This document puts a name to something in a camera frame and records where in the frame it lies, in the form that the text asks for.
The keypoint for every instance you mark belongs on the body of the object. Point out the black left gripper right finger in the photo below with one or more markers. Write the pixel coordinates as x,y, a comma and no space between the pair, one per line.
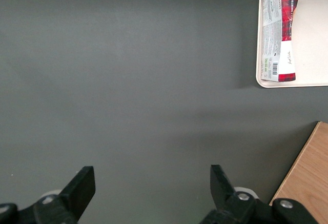
228,203

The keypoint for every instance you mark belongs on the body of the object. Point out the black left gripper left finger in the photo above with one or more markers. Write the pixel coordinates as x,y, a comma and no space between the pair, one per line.
71,201

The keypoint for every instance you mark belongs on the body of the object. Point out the red cookie box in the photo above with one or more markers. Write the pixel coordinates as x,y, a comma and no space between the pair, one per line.
287,16

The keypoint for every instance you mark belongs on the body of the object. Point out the beige plastic tray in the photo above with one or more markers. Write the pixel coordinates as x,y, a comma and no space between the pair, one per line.
312,42

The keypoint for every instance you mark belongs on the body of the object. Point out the wooden drawer cabinet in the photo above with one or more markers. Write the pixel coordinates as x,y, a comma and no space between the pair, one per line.
307,178

